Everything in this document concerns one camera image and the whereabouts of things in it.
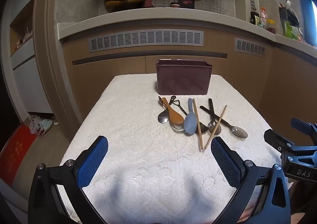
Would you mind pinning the white shelf unit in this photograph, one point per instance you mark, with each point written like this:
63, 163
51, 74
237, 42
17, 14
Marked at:
23, 48

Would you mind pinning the purple plastic utensil holder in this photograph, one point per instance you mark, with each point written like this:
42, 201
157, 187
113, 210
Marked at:
184, 79

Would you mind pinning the wooden kitchen cabinet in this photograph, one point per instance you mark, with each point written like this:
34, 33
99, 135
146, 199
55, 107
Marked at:
111, 68

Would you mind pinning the small red lidded jar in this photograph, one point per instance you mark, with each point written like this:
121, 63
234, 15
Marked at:
174, 4

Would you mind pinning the orange-capped clear bottle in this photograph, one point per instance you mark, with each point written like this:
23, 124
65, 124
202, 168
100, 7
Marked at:
263, 17

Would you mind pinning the blue rice spoon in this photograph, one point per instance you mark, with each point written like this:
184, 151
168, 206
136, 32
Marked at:
190, 125

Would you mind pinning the red floor mat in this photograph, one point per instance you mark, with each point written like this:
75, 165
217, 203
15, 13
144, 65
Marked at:
14, 154

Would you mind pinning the white round ornament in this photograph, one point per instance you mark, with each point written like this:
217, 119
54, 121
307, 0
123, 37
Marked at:
288, 3

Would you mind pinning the white plastic spoon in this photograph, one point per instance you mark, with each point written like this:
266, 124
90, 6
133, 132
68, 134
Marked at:
178, 129

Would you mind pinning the brown wooden spoon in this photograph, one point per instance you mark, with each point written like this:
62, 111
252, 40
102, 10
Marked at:
177, 118

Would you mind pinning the white lace tablecloth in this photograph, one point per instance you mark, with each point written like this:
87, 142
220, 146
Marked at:
148, 164

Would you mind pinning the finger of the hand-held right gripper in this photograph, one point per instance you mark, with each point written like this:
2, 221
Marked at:
276, 140
302, 125

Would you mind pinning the beige kitchen countertop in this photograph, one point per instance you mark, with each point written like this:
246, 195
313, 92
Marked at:
148, 16

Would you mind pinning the long grey vent grille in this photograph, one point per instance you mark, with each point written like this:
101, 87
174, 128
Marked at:
146, 40

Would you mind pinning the pile of slippers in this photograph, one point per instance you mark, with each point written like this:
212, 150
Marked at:
40, 123

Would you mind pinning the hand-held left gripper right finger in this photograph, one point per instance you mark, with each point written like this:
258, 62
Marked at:
226, 162

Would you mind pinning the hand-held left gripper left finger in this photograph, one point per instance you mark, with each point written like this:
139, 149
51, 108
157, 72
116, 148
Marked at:
94, 159

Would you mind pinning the dark labelled bottle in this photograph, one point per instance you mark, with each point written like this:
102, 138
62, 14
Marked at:
254, 18

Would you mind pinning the ball-end metal spoon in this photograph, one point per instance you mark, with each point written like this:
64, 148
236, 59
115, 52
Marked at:
163, 118

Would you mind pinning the green packet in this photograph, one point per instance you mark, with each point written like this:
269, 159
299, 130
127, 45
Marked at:
291, 31

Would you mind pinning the short grey vent grille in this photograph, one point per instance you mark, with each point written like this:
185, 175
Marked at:
250, 46

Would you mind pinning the yellow-lidded red jar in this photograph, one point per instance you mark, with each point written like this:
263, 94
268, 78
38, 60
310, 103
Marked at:
271, 26

